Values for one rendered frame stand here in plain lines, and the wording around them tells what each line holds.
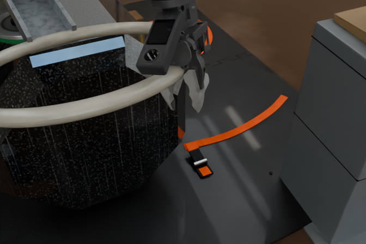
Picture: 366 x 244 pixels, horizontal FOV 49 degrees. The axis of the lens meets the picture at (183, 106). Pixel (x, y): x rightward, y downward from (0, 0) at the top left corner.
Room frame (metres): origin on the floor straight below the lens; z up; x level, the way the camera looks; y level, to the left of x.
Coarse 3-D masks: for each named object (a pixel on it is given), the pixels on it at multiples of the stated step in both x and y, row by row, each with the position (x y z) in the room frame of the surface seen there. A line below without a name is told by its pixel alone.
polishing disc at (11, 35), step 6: (6, 12) 1.32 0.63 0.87; (0, 18) 1.27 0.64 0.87; (6, 18) 1.27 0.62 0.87; (0, 24) 1.23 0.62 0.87; (6, 24) 1.23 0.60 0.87; (0, 30) 1.18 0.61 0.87; (6, 30) 1.18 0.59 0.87; (12, 30) 1.18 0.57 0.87; (18, 30) 1.18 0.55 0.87; (0, 36) 1.16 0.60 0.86; (6, 36) 1.15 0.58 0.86; (12, 36) 1.14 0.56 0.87; (18, 36) 1.15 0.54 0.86
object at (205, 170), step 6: (186, 144) 1.44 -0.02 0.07; (192, 144) 1.44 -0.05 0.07; (192, 150) 1.41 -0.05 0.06; (198, 150) 1.41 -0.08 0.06; (192, 156) 1.38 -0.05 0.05; (198, 156) 1.38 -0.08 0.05; (192, 162) 1.36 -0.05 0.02; (198, 162) 1.34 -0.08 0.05; (204, 162) 1.35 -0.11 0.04; (198, 168) 1.32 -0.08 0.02; (204, 168) 1.32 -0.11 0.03; (210, 168) 1.32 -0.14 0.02; (198, 174) 1.29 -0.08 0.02; (204, 174) 1.28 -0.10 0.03; (210, 174) 1.29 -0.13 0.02
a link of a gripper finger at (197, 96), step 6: (186, 72) 0.57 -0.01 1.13; (192, 72) 0.56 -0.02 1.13; (186, 78) 0.56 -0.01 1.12; (192, 78) 0.56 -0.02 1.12; (204, 78) 0.59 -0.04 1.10; (192, 84) 0.56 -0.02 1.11; (198, 84) 0.55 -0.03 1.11; (204, 84) 0.58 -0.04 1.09; (192, 90) 0.56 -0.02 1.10; (198, 90) 0.55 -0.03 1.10; (204, 90) 0.56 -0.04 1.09; (192, 96) 0.55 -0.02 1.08; (198, 96) 0.55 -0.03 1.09; (192, 102) 0.55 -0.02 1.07; (198, 102) 0.55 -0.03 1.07; (198, 108) 0.55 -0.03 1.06
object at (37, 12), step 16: (16, 0) 1.07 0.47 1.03; (32, 0) 1.07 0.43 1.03; (48, 0) 1.06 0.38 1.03; (16, 16) 0.92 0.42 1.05; (32, 16) 0.99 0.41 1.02; (48, 16) 0.99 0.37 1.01; (64, 16) 0.93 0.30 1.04; (32, 32) 0.92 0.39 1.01; (48, 32) 0.92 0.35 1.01; (48, 48) 0.86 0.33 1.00
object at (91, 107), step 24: (120, 24) 0.90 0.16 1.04; (144, 24) 0.87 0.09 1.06; (24, 48) 0.81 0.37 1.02; (168, 72) 0.55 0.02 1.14; (96, 96) 0.48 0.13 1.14; (120, 96) 0.48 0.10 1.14; (144, 96) 0.50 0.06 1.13; (0, 120) 0.45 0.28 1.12; (24, 120) 0.44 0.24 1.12; (48, 120) 0.44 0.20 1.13; (72, 120) 0.45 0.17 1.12
